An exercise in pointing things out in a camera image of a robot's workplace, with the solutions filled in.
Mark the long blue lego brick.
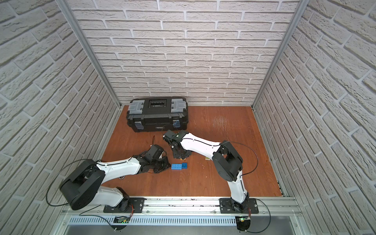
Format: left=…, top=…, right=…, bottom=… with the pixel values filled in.
left=171, top=164, right=183, bottom=170

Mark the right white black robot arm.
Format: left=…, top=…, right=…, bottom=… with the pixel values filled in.
left=163, top=130, right=249, bottom=212

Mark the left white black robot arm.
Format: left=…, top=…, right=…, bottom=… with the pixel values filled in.
left=59, top=145, right=171, bottom=213

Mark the black plastic toolbox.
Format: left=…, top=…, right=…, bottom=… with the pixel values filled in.
left=126, top=97, right=189, bottom=132

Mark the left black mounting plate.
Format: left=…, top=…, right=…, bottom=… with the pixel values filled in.
left=103, top=197, right=146, bottom=213

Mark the black mounting plate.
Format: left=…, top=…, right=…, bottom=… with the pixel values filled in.
left=219, top=198, right=259, bottom=214
left=103, top=197, right=146, bottom=213

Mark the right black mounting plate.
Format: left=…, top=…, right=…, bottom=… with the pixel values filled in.
left=219, top=198, right=259, bottom=214

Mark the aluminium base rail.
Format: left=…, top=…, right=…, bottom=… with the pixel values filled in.
left=63, top=196, right=303, bottom=217

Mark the white slotted cable duct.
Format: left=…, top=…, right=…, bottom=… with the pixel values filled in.
left=68, top=215, right=236, bottom=226

